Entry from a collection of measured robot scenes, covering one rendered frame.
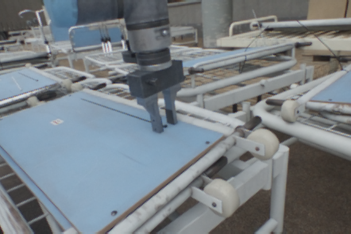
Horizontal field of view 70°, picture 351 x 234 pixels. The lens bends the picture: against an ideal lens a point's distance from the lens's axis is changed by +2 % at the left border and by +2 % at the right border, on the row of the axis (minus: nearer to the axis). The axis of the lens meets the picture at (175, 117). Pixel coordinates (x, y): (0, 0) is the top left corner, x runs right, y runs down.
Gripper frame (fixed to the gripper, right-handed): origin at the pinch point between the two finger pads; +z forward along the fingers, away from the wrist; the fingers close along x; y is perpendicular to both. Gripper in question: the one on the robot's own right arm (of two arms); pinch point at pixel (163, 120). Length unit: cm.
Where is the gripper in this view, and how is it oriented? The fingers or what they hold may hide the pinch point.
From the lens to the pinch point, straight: 60.7
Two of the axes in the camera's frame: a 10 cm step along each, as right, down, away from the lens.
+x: 6.8, -3.9, 6.2
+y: 7.2, 2.1, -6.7
